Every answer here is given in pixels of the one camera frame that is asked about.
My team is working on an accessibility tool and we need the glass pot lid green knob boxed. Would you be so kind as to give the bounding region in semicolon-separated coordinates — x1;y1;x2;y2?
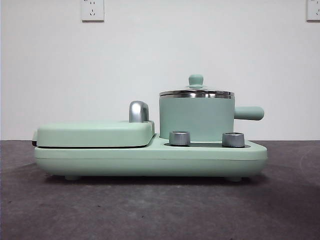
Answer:
159;74;235;97

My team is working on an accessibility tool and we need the mint green steamer pot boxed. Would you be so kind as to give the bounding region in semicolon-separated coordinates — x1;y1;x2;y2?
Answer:
158;94;265;140

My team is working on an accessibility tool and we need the silver control knob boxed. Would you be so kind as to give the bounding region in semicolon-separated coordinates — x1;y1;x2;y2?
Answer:
221;131;245;148
168;130;191;146

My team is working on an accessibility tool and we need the mint green appliance base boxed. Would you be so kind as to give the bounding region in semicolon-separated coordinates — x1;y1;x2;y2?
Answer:
33;133;268;182

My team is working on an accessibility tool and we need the mint green griddle cover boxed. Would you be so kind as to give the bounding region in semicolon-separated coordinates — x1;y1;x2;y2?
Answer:
33;120;156;148

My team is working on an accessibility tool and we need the chrome cover handle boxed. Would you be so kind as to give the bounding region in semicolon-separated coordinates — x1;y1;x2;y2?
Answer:
128;100;151;123

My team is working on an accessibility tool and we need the white wall outlet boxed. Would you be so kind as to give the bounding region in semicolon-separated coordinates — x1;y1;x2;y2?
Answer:
81;0;105;22
306;0;320;22

